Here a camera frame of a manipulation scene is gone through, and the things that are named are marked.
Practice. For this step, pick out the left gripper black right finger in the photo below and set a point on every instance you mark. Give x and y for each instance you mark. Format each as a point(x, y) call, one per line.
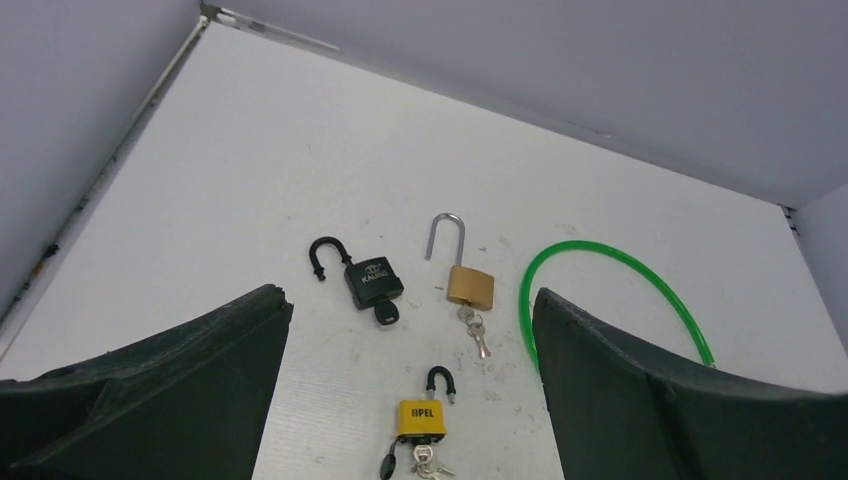
point(624, 408)

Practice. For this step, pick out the silver key bunch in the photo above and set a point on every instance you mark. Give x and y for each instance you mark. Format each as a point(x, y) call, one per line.
point(427, 466)

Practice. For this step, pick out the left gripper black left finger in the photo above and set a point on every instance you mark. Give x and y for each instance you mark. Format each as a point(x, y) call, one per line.
point(190, 402)

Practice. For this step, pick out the black key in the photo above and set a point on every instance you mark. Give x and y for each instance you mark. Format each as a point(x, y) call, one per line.
point(386, 313)
point(389, 462)

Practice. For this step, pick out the brass padlock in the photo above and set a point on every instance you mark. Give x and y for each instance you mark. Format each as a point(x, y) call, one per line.
point(467, 286)

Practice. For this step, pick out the black key in black padlock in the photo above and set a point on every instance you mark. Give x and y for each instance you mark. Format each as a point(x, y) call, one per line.
point(386, 313)

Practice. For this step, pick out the yellow black padlock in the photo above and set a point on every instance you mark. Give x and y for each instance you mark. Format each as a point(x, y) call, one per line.
point(421, 421)

